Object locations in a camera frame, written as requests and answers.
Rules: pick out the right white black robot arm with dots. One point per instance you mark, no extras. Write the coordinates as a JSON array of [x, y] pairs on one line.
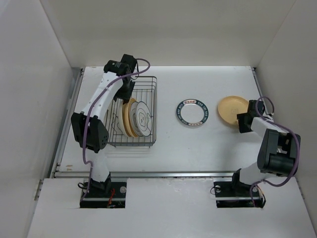
[[278, 157]]

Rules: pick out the grey patterned plate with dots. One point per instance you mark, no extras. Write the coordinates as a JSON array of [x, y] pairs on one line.
[[133, 114]]

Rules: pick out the metal rail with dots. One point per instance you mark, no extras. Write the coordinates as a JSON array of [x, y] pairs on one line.
[[69, 174]]

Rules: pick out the white plate black outline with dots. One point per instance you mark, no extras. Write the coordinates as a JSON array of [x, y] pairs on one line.
[[143, 118]]

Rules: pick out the black wire dish rack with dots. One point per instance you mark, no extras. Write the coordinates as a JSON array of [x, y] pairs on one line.
[[145, 90]]

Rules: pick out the white plate green rim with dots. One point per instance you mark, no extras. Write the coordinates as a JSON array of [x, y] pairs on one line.
[[192, 112]]

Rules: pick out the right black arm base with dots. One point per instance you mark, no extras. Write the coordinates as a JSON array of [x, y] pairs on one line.
[[231, 193]]

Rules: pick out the yellow bear plate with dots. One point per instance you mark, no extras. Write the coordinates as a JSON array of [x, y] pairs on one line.
[[229, 107]]

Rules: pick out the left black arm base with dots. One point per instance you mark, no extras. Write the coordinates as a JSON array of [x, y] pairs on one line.
[[111, 196]]

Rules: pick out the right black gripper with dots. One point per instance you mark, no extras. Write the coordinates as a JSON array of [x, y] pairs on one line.
[[242, 127]]

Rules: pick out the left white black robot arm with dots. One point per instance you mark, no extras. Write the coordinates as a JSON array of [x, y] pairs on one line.
[[89, 126]]

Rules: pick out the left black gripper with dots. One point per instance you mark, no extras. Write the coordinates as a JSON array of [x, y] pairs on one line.
[[124, 96]]

